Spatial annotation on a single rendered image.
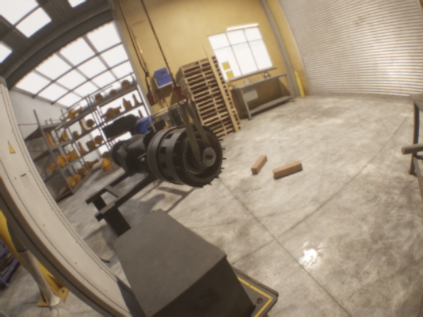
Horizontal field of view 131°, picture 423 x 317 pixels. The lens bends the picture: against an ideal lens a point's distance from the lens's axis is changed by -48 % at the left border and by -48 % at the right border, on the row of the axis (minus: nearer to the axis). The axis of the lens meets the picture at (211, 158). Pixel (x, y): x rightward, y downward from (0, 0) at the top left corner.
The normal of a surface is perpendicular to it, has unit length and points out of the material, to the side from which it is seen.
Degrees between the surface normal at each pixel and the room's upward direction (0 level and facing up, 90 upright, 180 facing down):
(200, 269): 0
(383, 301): 0
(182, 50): 90
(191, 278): 0
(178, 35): 90
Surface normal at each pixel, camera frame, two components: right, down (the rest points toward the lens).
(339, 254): -0.35, -0.87
